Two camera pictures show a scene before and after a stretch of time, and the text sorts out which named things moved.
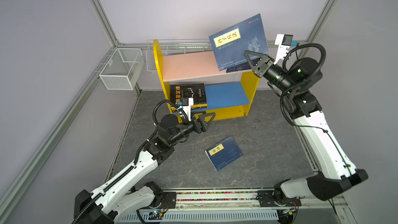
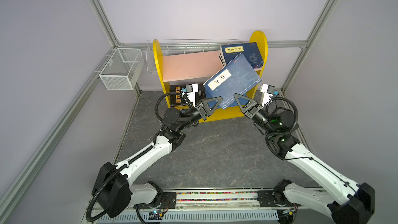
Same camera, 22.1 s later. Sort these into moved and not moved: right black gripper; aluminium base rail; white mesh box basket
Moved: right black gripper
Not moved: white mesh box basket; aluminium base rail
